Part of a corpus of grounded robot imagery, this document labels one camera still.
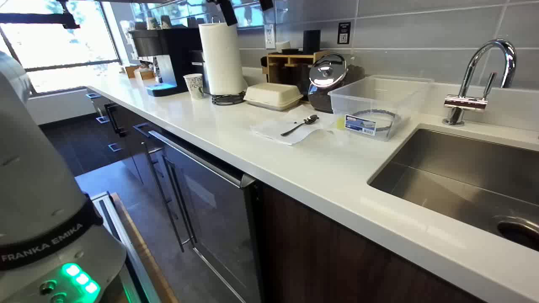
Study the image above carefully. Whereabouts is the printed white paper cup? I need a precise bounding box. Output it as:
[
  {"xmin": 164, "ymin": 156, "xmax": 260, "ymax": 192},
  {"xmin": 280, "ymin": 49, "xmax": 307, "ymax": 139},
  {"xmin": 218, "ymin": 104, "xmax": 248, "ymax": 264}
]
[{"xmin": 183, "ymin": 72, "xmax": 208, "ymax": 102}]

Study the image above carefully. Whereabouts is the blue and white label pack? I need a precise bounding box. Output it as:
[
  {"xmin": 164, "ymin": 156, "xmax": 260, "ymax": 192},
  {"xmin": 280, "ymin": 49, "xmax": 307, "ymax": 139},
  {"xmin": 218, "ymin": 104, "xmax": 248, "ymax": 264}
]
[{"xmin": 343, "ymin": 114, "xmax": 380, "ymax": 138}]

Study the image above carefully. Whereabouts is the white paper towel roll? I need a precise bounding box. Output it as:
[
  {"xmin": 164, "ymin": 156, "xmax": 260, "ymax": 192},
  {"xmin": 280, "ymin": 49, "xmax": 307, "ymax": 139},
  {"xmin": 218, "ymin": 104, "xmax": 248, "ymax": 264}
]
[{"xmin": 198, "ymin": 22, "xmax": 248, "ymax": 97}]

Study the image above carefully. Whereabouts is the black rectangular device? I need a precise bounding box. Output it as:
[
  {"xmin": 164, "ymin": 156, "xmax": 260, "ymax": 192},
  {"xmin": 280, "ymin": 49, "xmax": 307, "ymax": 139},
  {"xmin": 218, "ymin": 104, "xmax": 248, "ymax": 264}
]
[{"xmin": 302, "ymin": 28, "xmax": 324, "ymax": 55}]

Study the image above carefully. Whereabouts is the wooden organizer box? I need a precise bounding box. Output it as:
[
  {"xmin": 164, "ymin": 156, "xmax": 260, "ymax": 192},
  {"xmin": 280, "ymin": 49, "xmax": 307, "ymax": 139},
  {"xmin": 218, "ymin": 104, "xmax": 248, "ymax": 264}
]
[{"xmin": 260, "ymin": 50, "xmax": 326, "ymax": 86}]

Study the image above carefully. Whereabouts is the black coffee machine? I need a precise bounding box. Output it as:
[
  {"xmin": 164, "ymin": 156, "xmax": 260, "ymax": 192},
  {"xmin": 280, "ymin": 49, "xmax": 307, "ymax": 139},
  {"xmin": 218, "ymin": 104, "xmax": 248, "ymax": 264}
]
[{"xmin": 129, "ymin": 25, "xmax": 206, "ymax": 97}]

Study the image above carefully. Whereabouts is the black paper towel holder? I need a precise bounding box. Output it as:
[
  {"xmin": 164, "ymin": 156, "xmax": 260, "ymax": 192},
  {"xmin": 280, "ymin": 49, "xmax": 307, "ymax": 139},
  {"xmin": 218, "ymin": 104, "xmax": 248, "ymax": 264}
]
[{"xmin": 210, "ymin": 91, "xmax": 248, "ymax": 108}]

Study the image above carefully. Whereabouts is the black cooker with shiny lid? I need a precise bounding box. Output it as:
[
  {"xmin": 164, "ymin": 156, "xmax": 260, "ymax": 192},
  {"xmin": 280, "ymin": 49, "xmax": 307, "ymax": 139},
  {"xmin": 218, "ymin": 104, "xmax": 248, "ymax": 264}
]
[{"xmin": 306, "ymin": 52, "xmax": 368, "ymax": 114}]

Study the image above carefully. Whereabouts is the small brown container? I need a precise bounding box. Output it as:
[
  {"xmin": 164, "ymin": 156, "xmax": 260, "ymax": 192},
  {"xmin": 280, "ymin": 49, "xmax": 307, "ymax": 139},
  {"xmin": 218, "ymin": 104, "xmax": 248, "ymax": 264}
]
[{"xmin": 124, "ymin": 62, "xmax": 161, "ymax": 84}]

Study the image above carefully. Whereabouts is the clear plastic wrapper sheet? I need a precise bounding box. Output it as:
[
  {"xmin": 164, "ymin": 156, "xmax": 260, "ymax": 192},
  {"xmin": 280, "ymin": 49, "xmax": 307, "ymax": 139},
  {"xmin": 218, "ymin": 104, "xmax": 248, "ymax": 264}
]
[{"xmin": 250, "ymin": 113, "xmax": 334, "ymax": 148}]

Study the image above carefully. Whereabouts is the clear plastic bin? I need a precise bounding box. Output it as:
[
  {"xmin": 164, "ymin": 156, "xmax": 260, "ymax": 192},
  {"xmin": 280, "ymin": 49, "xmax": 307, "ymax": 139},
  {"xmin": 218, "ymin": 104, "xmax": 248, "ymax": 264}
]
[{"xmin": 327, "ymin": 74, "xmax": 435, "ymax": 141}]

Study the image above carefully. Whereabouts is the dark drawer cabinet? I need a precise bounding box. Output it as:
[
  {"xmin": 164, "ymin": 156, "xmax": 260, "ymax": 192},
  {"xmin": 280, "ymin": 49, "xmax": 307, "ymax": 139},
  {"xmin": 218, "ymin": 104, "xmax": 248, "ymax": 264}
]
[{"xmin": 88, "ymin": 91, "xmax": 171, "ymax": 170}]

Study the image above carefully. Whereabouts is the dark stainless dishwasher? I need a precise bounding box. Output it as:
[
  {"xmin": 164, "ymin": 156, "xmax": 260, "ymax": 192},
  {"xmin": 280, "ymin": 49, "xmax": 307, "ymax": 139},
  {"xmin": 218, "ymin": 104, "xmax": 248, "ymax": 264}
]
[{"xmin": 147, "ymin": 128, "xmax": 263, "ymax": 303}]

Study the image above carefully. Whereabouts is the chrome faucet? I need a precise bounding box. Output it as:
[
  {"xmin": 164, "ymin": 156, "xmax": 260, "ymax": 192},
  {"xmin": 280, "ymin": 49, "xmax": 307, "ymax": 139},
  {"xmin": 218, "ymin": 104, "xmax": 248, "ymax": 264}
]
[{"xmin": 442, "ymin": 37, "xmax": 519, "ymax": 128}]

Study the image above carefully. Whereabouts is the wooden edged robot cart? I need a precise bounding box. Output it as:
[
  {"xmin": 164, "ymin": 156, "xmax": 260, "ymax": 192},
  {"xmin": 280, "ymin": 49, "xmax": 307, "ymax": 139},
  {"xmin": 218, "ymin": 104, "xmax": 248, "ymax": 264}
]
[{"xmin": 90, "ymin": 190, "xmax": 179, "ymax": 303}]

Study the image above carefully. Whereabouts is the stainless steel sink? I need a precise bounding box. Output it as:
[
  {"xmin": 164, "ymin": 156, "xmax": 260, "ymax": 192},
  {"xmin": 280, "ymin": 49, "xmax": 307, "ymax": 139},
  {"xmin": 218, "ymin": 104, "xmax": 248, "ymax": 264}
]
[{"xmin": 366, "ymin": 126, "xmax": 539, "ymax": 254}]

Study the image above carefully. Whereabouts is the dark wooden base cabinet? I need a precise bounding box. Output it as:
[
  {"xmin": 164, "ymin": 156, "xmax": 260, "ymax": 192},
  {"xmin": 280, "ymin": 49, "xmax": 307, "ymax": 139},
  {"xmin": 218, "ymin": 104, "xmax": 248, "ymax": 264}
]
[{"xmin": 252, "ymin": 182, "xmax": 486, "ymax": 303}]

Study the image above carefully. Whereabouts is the sink drain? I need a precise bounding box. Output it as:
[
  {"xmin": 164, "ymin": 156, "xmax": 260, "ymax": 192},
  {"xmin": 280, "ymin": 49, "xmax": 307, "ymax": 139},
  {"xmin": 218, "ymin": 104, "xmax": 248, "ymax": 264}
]
[{"xmin": 496, "ymin": 215, "xmax": 539, "ymax": 252}]

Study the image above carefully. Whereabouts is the black wall outlet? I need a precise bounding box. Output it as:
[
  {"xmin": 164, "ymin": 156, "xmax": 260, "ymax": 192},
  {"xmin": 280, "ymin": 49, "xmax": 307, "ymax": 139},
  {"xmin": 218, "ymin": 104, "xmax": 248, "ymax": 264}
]
[{"xmin": 336, "ymin": 20, "xmax": 354, "ymax": 45}]

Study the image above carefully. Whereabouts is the grey coiled cable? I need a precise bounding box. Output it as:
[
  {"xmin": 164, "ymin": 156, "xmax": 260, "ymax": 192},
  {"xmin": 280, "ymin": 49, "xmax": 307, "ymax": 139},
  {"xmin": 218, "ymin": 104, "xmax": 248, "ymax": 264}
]
[{"xmin": 351, "ymin": 108, "xmax": 403, "ymax": 134}]

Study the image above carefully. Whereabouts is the window with black frame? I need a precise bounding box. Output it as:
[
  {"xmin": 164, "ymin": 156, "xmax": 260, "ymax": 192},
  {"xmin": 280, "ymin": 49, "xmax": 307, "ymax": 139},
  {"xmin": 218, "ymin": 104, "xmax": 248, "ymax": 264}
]
[{"xmin": 0, "ymin": 0, "xmax": 124, "ymax": 96}]

